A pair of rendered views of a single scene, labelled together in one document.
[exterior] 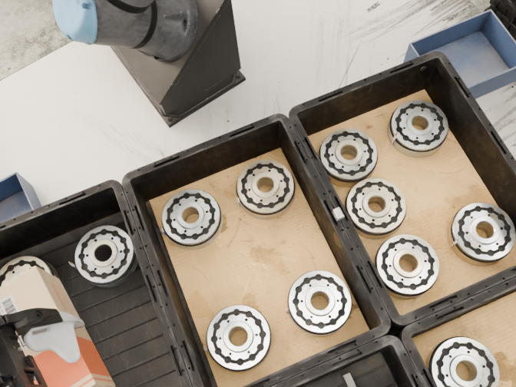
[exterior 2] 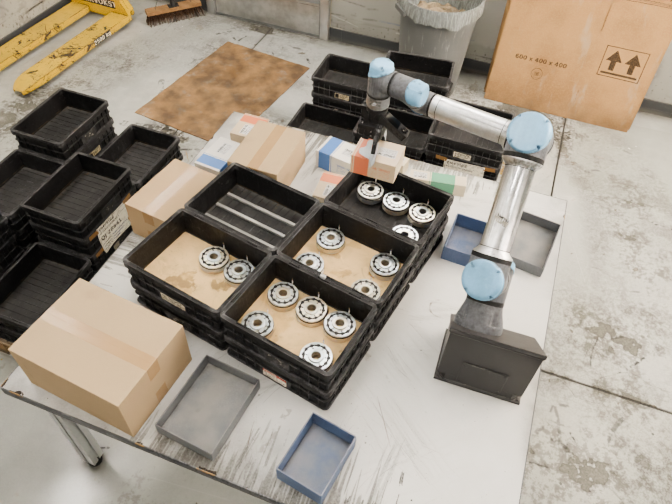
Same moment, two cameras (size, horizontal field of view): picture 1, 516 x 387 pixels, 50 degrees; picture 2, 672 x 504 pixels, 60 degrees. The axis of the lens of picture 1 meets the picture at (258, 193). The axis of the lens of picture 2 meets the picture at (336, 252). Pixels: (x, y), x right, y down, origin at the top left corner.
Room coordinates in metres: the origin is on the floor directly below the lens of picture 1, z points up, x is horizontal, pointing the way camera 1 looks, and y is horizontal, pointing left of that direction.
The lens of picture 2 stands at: (1.10, -0.95, 2.40)
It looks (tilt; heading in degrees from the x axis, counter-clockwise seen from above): 49 degrees down; 133
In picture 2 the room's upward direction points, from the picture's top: 4 degrees clockwise
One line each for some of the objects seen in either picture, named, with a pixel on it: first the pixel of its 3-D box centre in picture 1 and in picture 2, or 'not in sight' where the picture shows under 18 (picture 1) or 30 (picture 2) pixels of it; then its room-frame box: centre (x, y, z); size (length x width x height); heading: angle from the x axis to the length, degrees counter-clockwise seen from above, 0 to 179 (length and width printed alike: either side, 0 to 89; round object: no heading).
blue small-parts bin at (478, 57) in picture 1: (464, 61); (316, 456); (0.63, -0.48, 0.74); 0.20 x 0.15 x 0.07; 106
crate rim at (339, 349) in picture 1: (248, 249); (348, 251); (0.24, 0.03, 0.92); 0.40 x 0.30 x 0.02; 15
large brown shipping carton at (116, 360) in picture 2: not in sight; (105, 354); (-0.03, -0.76, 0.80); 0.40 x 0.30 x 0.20; 20
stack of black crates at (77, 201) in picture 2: not in sight; (90, 220); (-1.04, -0.38, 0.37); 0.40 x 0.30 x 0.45; 115
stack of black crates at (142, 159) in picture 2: not in sight; (141, 177); (-1.21, -0.02, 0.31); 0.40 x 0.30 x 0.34; 115
